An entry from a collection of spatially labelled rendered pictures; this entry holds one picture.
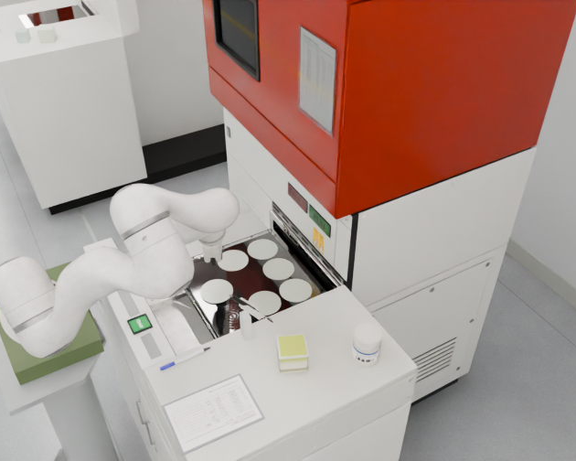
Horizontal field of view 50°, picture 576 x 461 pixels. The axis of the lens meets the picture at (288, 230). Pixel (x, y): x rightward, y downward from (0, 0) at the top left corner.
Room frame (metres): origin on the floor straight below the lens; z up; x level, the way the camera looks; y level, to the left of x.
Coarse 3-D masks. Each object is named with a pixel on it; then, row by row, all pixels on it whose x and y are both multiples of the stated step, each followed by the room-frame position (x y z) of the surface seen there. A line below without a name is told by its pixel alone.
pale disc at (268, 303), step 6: (258, 294) 1.32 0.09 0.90; (264, 294) 1.32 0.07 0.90; (270, 294) 1.32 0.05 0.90; (252, 300) 1.29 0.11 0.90; (258, 300) 1.29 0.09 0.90; (264, 300) 1.29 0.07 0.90; (270, 300) 1.29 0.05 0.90; (276, 300) 1.29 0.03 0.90; (258, 306) 1.27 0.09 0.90; (264, 306) 1.27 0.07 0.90; (270, 306) 1.27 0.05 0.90; (276, 306) 1.27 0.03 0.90; (264, 312) 1.25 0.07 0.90; (270, 312) 1.25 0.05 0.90
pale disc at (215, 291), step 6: (210, 282) 1.37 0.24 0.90; (216, 282) 1.37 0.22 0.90; (222, 282) 1.37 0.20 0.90; (228, 282) 1.37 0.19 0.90; (204, 288) 1.34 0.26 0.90; (210, 288) 1.34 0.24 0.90; (216, 288) 1.34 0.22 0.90; (222, 288) 1.34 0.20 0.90; (228, 288) 1.34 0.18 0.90; (204, 294) 1.32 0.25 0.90; (210, 294) 1.32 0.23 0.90; (216, 294) 1.32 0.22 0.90; (222, 294) 1.32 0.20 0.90; (228, 294) 1.32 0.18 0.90; (210, 300) 1.29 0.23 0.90; (216, 300) 1.29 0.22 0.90; (222, 300) 1.29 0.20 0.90
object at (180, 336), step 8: (160, 312) 1.26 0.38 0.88; (168, 312) 1.26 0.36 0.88; (176, 312) 1.26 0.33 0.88; (160, 320) 1.23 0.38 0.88; (168, 320) 1.23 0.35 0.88; (176, 320) 1.23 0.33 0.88; (184, 320) 1.23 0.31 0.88; (168, 328) 1.20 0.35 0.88; (176, 328) 1.20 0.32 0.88; (184, 328) 1.20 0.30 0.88; (168, 336) 1.17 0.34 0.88; (176, 336) 1.17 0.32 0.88; (184, 336) 1.17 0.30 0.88; (192, 336) 1.17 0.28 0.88; (176, 344) 1.14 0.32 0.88; (184, 344) 1.14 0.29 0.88; (192, 344) 1.14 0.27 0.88; (176, 352) 1.11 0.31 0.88
